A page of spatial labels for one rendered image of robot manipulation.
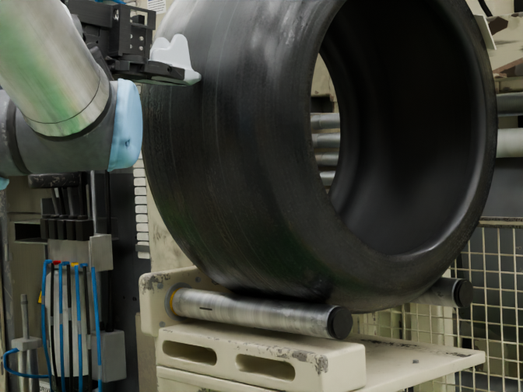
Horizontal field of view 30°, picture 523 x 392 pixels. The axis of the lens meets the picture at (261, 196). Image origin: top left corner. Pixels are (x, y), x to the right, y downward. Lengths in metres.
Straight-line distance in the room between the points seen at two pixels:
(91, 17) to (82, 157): 0.23
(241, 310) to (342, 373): 0.19
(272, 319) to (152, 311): 0.24
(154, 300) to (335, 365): 0.35
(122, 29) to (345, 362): 0.52
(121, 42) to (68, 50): 0.29
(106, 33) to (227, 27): 0.17
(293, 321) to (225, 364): 0.14
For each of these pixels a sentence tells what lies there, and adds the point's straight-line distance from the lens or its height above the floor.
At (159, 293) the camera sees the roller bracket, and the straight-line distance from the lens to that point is 1.53.
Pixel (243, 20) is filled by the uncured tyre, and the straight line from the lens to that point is 1.25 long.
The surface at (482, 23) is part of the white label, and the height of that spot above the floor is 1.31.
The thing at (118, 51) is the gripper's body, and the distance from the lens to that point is 1.16.
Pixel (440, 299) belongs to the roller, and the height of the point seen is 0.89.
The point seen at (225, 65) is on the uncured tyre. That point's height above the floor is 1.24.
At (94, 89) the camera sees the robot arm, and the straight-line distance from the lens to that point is 0.93.
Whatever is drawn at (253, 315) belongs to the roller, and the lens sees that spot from 1.39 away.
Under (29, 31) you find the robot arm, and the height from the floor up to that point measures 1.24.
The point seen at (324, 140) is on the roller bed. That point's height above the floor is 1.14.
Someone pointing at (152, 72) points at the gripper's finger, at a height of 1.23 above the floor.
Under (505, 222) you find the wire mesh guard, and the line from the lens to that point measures 1.68.
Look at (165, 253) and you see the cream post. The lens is 1.66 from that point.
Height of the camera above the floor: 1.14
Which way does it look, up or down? 3 degrees down
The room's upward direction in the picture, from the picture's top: 3 degrees counter-clockwise
